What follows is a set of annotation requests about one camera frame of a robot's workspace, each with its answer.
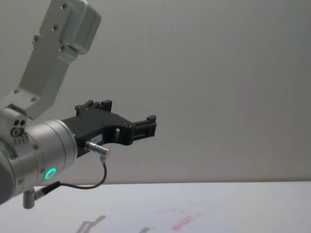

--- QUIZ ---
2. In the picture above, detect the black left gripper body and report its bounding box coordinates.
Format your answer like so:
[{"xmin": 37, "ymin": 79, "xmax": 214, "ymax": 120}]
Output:
[{"xmin": 60, "ymin": 111, "xmax": 134, "ymax": 160}]

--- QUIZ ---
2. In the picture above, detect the thin dark cable silver plug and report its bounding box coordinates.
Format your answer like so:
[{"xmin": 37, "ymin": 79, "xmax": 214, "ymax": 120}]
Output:
[{"xmin": 34, "ymin": 141, "xmax": 112, "ymax": 199}]

